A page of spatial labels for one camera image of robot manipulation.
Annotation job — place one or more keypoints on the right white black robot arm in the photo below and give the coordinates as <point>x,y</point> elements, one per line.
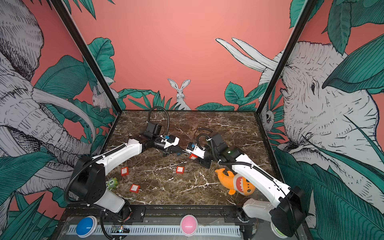
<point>285,207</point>

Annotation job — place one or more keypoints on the green number block toy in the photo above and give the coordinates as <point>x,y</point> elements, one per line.
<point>112,184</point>

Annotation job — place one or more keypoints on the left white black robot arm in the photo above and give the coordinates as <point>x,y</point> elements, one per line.
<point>88,178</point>

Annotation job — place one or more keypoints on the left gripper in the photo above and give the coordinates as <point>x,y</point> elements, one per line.
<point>176,150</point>

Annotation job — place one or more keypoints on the orange shark plush toy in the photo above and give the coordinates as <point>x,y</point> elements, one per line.
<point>235,183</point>

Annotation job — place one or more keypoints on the pink push button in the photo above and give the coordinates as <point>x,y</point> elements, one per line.
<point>189,225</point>

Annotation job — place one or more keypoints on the right black frame post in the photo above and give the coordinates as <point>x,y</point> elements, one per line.
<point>302,21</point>

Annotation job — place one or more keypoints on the blue push button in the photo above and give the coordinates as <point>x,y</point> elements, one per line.
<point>86,227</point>

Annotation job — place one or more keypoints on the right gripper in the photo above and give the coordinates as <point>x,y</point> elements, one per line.
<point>203,162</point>

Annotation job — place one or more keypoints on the red padlock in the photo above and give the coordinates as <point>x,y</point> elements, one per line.
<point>135,188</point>
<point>193,157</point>
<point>125,171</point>
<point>180,170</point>

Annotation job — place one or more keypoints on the green push button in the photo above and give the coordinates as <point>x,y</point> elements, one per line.
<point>278,233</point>

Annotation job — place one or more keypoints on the left black frame post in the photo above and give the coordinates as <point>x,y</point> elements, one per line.
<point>84,49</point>

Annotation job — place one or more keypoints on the black frame post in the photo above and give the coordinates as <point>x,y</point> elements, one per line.
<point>302,21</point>
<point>84,49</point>

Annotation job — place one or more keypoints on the white vented strip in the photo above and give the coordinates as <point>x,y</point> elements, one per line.
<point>170,230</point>

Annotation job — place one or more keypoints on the black front mounting rail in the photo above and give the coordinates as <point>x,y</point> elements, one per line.
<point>230,213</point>

